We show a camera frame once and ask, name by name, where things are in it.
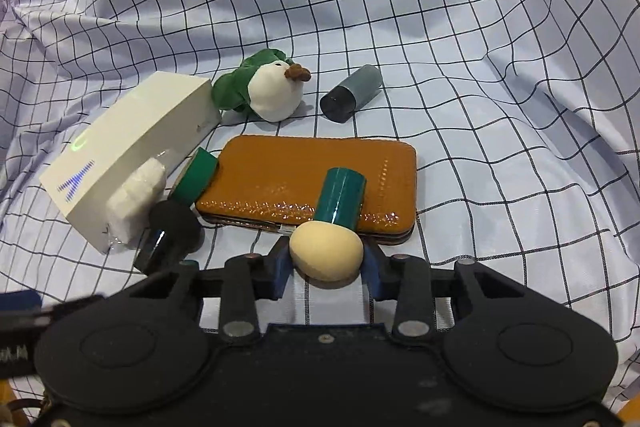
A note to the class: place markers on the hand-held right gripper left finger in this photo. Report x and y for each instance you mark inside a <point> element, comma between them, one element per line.
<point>281,272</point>

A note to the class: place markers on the white checkered bed sheet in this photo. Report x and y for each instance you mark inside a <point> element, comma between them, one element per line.
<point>400,7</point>

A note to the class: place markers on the dark glossy tube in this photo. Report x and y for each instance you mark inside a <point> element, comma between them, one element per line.
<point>150,254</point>

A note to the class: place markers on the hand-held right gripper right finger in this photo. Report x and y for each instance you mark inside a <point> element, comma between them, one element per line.
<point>374,277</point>

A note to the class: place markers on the white cardboard box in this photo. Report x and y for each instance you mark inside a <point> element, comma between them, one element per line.
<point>135,137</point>

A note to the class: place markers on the green and white plush bird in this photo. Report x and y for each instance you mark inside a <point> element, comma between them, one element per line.
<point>272,92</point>

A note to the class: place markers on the white cotton pad packet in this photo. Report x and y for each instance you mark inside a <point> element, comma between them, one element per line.
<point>132,202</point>

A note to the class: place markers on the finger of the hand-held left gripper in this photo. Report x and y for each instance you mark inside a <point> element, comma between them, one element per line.
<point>17,300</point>
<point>70,306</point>

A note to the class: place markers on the brown leather wallet case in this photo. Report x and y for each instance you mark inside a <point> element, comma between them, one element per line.
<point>280,172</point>

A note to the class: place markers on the grey cylinder container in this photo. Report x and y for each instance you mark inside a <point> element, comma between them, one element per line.
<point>352,94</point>

